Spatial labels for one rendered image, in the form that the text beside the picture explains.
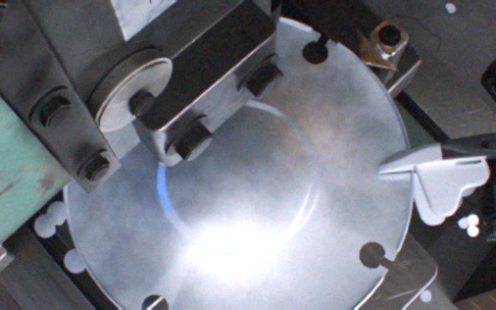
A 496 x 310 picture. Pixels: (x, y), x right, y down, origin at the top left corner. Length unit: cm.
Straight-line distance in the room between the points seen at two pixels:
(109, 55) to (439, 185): 32
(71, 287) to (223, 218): 17
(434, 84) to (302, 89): 22
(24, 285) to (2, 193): 42
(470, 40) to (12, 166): 136
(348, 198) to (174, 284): 16
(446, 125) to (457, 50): 77
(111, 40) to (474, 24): 128
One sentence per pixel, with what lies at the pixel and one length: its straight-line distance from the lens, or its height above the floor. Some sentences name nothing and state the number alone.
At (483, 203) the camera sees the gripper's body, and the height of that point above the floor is 76.
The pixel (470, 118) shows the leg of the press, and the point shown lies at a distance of 83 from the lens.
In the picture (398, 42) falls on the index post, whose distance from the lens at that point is 67.
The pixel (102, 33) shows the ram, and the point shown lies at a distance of 38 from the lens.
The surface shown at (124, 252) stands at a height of 78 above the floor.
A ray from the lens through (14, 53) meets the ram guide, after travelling 26.
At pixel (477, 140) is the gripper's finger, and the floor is 83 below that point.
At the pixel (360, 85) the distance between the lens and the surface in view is 66.
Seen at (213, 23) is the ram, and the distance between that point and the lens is 47.
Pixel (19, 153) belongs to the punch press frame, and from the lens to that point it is 30.
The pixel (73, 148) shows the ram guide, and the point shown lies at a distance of 36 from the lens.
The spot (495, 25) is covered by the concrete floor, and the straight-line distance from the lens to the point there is 163.
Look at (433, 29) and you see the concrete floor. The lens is 158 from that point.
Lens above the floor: 140
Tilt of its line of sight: 75 degrees down
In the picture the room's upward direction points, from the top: 2 degrees counter-clockwise
